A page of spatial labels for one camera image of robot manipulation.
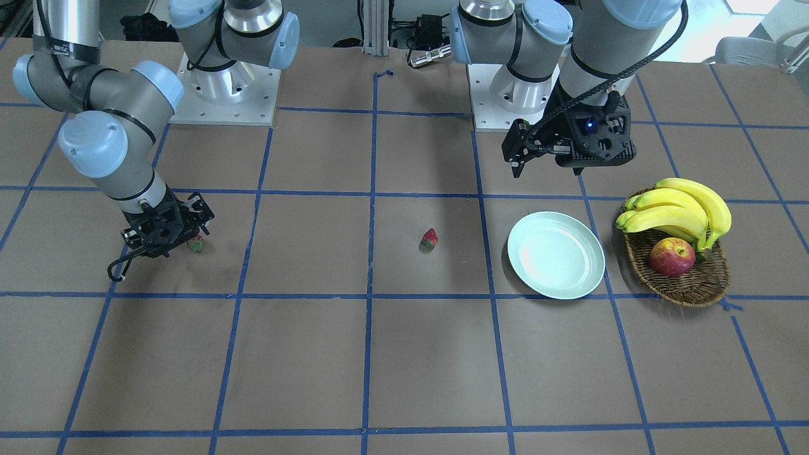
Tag yellow banana bunch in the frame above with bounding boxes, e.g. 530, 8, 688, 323
615, 178, 732, 253

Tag aluminium frame post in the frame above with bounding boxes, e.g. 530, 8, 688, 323
360, 0, 391, 58

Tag light green plate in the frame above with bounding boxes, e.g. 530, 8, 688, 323
506, 211, 605, 300

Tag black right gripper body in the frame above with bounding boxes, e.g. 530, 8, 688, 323
121, 190, 198, 257

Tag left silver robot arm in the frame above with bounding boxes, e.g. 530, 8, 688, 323
450, 1, 688, 178

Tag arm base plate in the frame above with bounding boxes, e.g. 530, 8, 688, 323
170, 54, 281, 126
467, 64, 559, 133

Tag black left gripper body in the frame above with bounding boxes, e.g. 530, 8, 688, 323
552, 95, 636, 175

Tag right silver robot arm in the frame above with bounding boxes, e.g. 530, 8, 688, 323
13, 1, 300, 257

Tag red strawberry green top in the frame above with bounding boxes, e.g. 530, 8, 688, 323
186, 235, 205, 253

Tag red apple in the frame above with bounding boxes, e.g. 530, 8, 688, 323
648, 237, 696, 277

